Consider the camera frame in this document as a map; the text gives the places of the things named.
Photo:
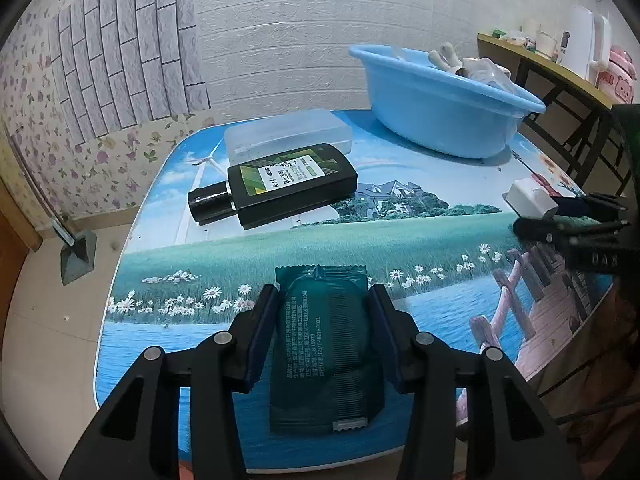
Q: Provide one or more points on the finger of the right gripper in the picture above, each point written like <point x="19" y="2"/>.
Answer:
<point x="545" y="231"/>
<point x="593" y="205"/>

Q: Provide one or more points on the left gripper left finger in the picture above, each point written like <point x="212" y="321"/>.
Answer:
<point x="134" y="435"/>

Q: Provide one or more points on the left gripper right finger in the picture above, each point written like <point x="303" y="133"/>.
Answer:
<point x="510" y="434"/>

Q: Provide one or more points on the dark green sachet packet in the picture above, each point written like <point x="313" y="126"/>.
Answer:
<point x="325" y="374"/>

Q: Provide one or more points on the white small box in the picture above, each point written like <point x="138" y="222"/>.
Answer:
<point x="529" y="200"/>

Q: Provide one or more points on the yellow side table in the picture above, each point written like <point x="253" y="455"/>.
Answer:
<point x="577" y="130"/>

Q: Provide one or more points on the pink appliance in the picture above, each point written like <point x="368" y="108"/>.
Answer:
<point x="618" y="80"/>

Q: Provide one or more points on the blue plastic basin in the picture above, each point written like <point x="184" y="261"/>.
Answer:
<point x="444" y="112"/>

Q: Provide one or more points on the white electric kettle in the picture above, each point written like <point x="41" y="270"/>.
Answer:
<point x="586" y="43"/>

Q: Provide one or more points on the white rabbit plush toy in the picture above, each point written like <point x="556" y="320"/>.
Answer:
<point x="481" y="70"/>

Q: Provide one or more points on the black green-label bottle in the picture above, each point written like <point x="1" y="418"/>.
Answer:
<point x="276" y="187"/>

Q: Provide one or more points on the clear plastic lidded box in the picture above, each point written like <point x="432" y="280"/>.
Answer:
<point x="276" y="134"/>

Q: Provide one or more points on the green dustpan with handle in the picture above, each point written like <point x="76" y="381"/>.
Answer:
<point x="78" y="252"/>

